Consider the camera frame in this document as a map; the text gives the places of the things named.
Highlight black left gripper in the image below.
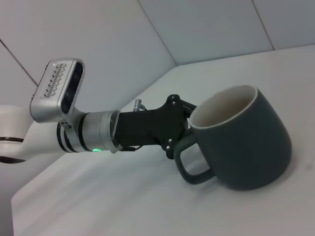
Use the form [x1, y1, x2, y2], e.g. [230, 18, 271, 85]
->
[112, 94, 198, 159]

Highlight grey ceramic mug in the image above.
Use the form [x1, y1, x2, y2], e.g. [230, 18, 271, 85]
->
[175, 85, 293, 191]

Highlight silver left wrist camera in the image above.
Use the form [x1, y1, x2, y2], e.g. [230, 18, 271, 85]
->
[29, 58, 86, 123]

